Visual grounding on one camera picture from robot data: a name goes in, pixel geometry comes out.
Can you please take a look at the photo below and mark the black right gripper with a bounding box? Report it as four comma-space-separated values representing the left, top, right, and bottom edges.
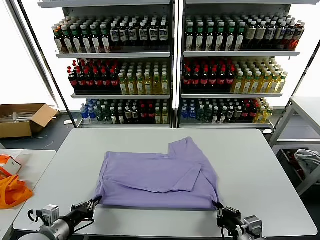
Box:
211, 200, 248, 233

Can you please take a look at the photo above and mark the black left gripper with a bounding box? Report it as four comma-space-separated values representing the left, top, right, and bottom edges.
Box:
60, 195, 104, 227

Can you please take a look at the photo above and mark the purple t-shirt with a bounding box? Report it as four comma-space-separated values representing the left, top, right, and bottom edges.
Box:
92, 136, 221, 210

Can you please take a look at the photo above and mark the orange plastic bag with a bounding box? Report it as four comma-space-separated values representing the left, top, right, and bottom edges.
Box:
0, 174, 34, 210

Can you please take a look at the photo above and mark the black storage crate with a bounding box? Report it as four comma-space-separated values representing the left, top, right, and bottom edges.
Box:
276, 147, 307, 181

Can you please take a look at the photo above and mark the clear plastic bag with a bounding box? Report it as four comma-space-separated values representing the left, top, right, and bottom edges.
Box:
8, 149, 33, 161

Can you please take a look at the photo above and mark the small white carton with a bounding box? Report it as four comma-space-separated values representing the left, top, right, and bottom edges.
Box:
4, 158, 23, 174

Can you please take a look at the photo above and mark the red packaged item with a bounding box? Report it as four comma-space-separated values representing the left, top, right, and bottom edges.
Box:
286, 149, 306, 180

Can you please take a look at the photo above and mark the small red cap cola bottle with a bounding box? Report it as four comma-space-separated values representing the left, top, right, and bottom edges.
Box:
249, 102, 259, 121
242, 103, 251, 122
139, 104, 148, 124
147, 104, 155, 124

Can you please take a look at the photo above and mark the white grey crumpled cloth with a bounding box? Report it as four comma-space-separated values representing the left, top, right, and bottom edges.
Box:
293, 148, 320, 176

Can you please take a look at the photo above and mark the open cardboard box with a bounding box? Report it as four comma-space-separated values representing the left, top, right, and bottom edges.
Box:
0, 103, 60, 139

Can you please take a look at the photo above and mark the white tubes bundle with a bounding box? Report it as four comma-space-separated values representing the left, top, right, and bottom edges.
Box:
0, 111, 35, 124

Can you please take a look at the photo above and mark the black slanted pole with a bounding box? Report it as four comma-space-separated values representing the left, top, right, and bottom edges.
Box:
274, 41, 320, 130
16, 0, 78, 128

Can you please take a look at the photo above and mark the grey metal shelving unit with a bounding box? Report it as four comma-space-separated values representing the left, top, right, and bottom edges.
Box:
178, 0, 302, 130
37, 0, 176, 129

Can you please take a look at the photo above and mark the green label tea bottle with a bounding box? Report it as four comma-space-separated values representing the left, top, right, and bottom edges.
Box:
99, 23, 111, 53
69, 24, 82, 54
79, 23, 92, 54
61, 24, 73, 54
194, 21, 206, 52
236, 21, 247, 52
226, 21, 237, 52
216, 21, 227, 52
89, 23, 102, 54
205, 21, 217, 52
184, 21, 196, 52

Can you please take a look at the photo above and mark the orange label tea bottle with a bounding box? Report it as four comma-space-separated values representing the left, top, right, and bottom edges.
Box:
52, 24, 64, 54

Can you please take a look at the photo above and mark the dark drink bottle white label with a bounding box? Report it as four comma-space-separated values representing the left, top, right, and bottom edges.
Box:
158, 21, 169, 51
148, 21, 159, 51
109, 22, 120, 51
118, 22, 129, 51
127, 21, 138, 51
138, 21, 149, 51

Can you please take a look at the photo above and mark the dark drink bottle beige label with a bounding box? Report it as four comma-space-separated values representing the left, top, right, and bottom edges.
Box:
246, 21, 258, 50
256, 21, 267, 50

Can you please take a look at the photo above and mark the dark bottle white blue label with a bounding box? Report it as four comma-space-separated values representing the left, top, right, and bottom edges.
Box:
284, 21, 296, 50
275, 21, 287, 50
265, 21, 277, 50

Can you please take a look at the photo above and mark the red drink bottle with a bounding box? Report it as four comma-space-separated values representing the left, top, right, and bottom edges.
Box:
291, 22, 306, 51

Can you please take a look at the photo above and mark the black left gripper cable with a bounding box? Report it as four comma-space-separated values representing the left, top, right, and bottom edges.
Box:
73, 218, 96, 232

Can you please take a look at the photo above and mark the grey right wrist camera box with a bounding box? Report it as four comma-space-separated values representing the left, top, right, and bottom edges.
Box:
243, 215, 264, 234

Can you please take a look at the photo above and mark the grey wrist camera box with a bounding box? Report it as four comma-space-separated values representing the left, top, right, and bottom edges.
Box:
41, 204, 60, 221
243, 215, 264, 234

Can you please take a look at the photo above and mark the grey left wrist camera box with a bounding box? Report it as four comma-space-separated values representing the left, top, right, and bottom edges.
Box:
41, 204, 60, 221

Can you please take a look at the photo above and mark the black left camera cable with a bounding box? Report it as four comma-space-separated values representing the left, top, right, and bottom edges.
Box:
26, 209, 44, 224

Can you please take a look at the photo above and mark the white metal frame table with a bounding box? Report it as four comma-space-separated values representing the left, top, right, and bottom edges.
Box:
268, 96, 320, 197

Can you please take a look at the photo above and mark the grey slanted frame beam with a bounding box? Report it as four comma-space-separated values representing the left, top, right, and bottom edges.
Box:
4, 0, 61, 111

